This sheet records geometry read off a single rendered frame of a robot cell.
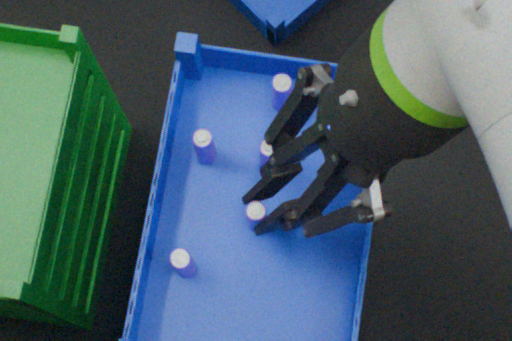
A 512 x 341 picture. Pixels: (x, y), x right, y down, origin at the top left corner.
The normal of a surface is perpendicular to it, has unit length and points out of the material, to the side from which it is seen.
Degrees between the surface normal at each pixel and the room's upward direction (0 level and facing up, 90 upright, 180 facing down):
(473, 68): 61
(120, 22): 0
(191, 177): 0
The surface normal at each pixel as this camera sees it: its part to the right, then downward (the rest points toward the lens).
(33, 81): -0.03, -0.25
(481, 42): -0.66, 0.15
